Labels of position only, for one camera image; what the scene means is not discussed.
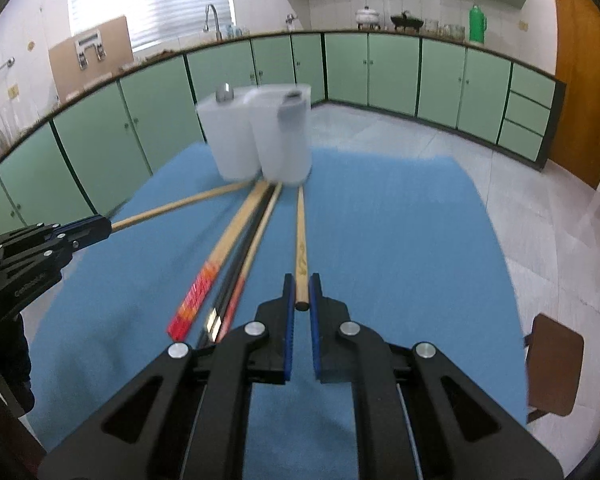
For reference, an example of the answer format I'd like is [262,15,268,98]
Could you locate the green lower kitchen cabinets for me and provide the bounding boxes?
[0,32,566,234]

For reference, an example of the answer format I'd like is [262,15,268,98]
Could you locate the white twin utensil holder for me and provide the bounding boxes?
[196,84,312,185]

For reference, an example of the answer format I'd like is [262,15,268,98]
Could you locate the white cooking pot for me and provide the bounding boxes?
[354,6,380,30]

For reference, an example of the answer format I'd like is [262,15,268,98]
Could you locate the red patterned chopstick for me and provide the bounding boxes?
[166,181,268,338]
[172,181,272,340]

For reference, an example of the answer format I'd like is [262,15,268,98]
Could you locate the brown wooden door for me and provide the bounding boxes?
[550,0,600,188]

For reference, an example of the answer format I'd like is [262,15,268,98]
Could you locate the brown wooden stool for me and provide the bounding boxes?
[524,313,584,424]

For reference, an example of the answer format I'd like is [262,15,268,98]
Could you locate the cardboard board with device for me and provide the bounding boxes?
[48,16,134,103]

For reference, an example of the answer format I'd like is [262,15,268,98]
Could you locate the plain curved bamboo chopstick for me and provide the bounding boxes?
[294,186,310,311]

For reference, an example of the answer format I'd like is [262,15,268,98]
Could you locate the red striped bamboo chopstick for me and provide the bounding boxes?
[213,183,283,342]

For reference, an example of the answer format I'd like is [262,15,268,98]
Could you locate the black wok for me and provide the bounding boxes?
[390,11,424,34]

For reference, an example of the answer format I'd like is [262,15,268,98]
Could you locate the chrome sink faucet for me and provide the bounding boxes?
[202,3,223,42]

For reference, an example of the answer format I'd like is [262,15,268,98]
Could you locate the green thermos flask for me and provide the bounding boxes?
[469,4,488,44]

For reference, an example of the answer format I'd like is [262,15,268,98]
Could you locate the blue table mat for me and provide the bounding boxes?
[28,148,527,479]

